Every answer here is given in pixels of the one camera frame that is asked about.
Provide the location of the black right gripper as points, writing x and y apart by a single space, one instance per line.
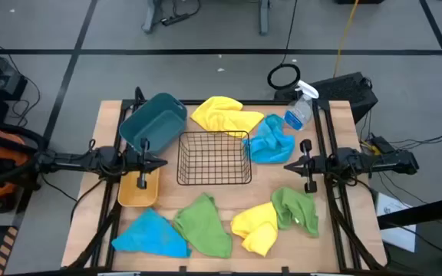
309 166

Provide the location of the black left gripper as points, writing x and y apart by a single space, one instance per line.
143 163

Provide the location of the blue microfiber towel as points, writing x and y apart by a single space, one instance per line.
148 235
271 147

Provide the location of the green microfiber towel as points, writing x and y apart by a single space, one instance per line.
202 226
297 209

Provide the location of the yellow microfiber towel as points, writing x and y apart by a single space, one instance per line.
255 230
221 115

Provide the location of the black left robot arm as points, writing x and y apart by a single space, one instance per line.
71 161

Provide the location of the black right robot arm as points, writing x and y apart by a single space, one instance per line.
378 163

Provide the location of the yellow plastic basket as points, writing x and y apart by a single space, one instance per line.
136 197

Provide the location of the teal plastic basket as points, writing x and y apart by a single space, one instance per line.
156 122

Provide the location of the clear glass cleaner spray bottle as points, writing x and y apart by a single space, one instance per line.
299 113

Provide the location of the black power supply brick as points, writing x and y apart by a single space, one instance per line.
382 145

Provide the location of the black perforated box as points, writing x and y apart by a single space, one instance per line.
344 92

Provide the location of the white paper sheet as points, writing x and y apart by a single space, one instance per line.
397 237

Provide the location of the black metal beam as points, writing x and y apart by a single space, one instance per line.
428 211

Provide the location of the grey desk leg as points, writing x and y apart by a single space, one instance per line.
264 19
150 19

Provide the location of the black power strip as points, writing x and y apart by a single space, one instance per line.
175 19

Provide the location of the orange black vacuum cleaner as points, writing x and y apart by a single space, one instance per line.
8 153

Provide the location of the black aluminium table frame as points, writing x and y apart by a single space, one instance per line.
267 102

